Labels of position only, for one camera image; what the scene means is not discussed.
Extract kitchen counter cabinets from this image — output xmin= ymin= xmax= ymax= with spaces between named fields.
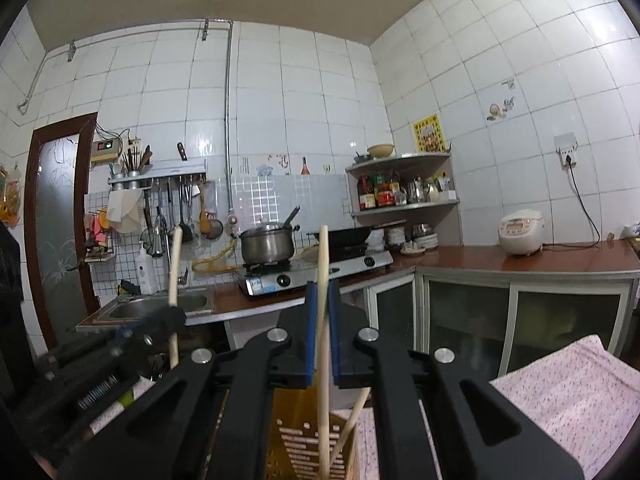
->
xmin=77 ymin=242 xmax=640 ymax=376

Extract steel sink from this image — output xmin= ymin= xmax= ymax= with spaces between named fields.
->
xmin=98 ymin=287 xmax=215 ymax=321

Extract wall power socket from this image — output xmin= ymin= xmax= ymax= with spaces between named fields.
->
xmin=553 ymin=132 xmax=578 ymax=168

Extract gas stove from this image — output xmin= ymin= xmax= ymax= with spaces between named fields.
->
xmin=238 ymin=252 xmax=394 ymax=297

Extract wall utensil rack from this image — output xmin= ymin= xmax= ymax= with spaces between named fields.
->
xmin=111 ymin=120 xmax=230 ymax=264

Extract wooden chopstick three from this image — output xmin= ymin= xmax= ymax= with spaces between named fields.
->
xmin=330 ymin=388 xmax=371 ymax=465

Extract steel cooking pot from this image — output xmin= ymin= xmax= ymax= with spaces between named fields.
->
xmin=240 ymin=222 xmax=299 ymax=266

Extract white rice cooker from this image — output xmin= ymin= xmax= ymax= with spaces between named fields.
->
xmin=498 ymin=209 xmax=544 ymax=256

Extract yellow slotted utensil holder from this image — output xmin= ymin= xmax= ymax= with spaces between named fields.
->
xmin=262 ymin=386 xmax=359 ymax=479

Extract corner shelf with bottles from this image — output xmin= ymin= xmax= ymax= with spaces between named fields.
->
xmin=346 ymin=152 xmax=462 ymax=246

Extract wooden chopstick four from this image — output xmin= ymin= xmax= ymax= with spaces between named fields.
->
xmin=317 ymin=226 xmax=331 ymax=479

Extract black wok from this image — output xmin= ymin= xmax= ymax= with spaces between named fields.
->
xmin=328 ymin=226 xmax=372 ymax=262

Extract floral pink tablecloth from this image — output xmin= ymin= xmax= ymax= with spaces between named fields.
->
xmin=490 ymin=335 xmax=639 ymax=479

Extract wooden chopstick five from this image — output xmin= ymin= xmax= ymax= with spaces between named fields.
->
xmin=168 ymin=226 xmax=182 ymax=370

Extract wooden glass door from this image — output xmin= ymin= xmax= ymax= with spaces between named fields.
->
xmin=24 ymin=113 xmax=99 ymax=349

